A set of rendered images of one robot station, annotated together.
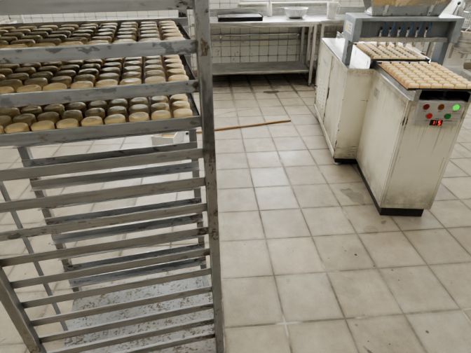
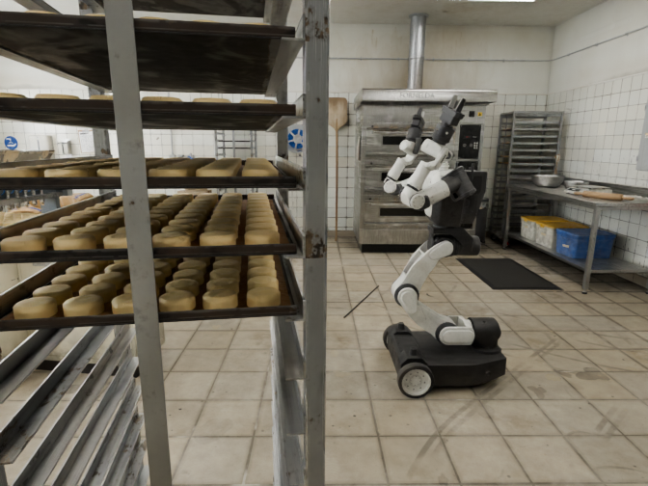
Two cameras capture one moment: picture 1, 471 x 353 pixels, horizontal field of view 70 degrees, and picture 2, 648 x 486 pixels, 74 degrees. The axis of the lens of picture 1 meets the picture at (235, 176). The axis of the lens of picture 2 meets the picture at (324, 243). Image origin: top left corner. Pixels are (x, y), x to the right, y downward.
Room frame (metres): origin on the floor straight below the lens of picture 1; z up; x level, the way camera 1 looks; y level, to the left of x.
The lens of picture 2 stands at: (0.60, 1.23, 1.36)
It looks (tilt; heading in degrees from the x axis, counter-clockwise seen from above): 13 degrees down; 273
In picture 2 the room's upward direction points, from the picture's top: 1 degrees clockwise
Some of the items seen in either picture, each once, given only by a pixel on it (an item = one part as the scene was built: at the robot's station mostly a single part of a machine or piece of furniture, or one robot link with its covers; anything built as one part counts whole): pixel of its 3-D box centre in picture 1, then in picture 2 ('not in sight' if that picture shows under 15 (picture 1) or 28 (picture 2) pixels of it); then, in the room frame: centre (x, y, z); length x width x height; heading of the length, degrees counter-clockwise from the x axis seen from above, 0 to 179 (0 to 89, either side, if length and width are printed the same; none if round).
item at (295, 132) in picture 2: not in sight; (297, 163); (1.37, -5.03, 1.10); 0.41 x 0.17 x 1.10; 4
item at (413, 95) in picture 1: (368, 55); not in sight; (2.78, -1.07, 0.87); 2.01 x 0.03 x 0.07; 176
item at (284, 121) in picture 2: (45, 5); (278, 120); (0.74, 0.37, 1.41); 0.64 x 0.03 x 0.03; 103
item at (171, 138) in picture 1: (167, 138); not in sight; (2.96, 0.65, 0.08); 0.30 x 0.22 x 0.16; 171
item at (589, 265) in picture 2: not in sight; (569, 226); (-1.91, -3.72, 0.49); 1.90 x 0.72 x 0.98; 94
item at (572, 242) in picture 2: not in sight; (583, 243); (-1.93, -3.42, 0.36); 0.47 x 0.38 x 0.26; 6
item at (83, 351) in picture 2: (108, 133); (88, 345); (1.13, 0.46, 0.96); 0.64 x 0.03 x 0.03; 103
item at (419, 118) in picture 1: (437, 113); not in sight; (1.79, -1.14, 0.77); 0.24 x 0.04 x 0.14; 86
